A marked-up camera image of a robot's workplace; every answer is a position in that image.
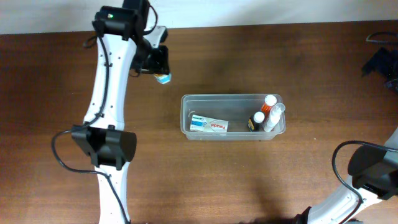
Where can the clear plastic container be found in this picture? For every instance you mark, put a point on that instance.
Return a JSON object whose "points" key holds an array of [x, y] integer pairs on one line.
{"points": [[233, 108]]}

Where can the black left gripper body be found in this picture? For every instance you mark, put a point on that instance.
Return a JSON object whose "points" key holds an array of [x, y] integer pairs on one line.
{"points": [[159, 62]]}

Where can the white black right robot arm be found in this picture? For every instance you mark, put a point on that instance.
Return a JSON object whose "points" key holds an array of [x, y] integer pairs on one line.
{"points": [[372, 178]]}

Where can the orange tablet tube white cap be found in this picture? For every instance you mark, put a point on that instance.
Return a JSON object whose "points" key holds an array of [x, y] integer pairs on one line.
{"points": [[269, 102]]}

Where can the small jar gold lid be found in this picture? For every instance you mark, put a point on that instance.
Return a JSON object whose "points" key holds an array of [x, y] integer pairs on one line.
{"points": [[163, 78]]}

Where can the white dropper bottle clear cap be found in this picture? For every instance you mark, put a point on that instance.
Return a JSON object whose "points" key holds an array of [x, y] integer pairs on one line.
{"points": [[273, 117]]}

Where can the white Panadol box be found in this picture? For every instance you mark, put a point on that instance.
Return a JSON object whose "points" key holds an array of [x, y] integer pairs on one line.
{"points": [[208, 125]]}

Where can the dark bottle white cap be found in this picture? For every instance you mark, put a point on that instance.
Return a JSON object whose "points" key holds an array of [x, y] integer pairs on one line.
{"points": [[255, 121]]}

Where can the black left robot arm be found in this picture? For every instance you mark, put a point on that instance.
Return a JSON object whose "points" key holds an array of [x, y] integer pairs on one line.
{"points": [[124, 44]]}

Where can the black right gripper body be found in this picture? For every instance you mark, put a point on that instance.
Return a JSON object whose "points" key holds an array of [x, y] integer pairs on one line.
{"points": [[379, 64]]}

